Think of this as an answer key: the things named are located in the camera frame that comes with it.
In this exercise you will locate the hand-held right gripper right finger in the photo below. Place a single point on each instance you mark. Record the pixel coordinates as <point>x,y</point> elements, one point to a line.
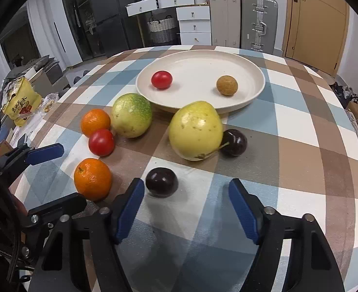
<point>242,213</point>

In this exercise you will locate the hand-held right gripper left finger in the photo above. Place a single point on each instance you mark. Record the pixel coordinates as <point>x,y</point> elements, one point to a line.
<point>130,211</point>

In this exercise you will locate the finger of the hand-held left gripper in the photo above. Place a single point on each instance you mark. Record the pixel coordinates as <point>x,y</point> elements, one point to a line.
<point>60,204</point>
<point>45,154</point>

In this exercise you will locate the orange mandarin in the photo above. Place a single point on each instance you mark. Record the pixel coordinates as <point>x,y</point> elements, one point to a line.
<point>92,178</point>
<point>95,122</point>

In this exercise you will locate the dark purple cherry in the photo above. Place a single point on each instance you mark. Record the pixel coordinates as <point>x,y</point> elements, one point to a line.
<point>161,182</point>
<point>234,142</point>

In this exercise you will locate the red tomato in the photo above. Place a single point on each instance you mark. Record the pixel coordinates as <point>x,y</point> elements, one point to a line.
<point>101,142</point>
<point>161,79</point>

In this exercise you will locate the large yellow fruit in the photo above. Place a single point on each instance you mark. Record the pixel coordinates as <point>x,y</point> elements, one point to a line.
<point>195,130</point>

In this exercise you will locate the green yellow passion fruit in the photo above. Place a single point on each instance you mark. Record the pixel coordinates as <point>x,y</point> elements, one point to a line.
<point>131,115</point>

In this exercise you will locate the cream round plate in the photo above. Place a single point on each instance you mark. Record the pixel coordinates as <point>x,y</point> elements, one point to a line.
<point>197,73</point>

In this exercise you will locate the clear snack bag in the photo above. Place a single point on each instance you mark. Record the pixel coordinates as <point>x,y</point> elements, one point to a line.
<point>49,102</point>

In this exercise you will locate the yellow snack bag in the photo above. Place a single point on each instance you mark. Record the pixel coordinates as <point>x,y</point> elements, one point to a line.
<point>20,100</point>

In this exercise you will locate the grey cardboard box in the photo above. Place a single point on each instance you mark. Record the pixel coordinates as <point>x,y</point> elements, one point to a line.
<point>46,73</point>

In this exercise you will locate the checked tablecloth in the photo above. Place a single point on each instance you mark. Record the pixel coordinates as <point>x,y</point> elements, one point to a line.
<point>303,146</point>

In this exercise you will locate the small brown round fruit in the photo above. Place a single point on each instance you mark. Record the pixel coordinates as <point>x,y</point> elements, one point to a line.
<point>227,85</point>

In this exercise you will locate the dark refrigerator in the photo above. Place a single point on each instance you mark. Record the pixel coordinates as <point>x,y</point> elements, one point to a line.
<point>112,15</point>

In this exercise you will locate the woven laundry basket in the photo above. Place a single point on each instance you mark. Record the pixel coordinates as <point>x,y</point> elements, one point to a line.
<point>162,30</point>

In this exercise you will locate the silver suitcase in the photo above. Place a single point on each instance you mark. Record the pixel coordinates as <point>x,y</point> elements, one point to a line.
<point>258,24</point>

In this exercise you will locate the beige suitcase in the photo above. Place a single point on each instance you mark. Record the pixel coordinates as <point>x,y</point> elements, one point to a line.
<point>224,18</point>

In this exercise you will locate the white drawer cabinet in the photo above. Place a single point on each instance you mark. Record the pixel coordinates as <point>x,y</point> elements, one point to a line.
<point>194,21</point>

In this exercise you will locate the wooden door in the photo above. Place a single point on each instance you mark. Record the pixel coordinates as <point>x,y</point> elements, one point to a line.
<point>315,21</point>

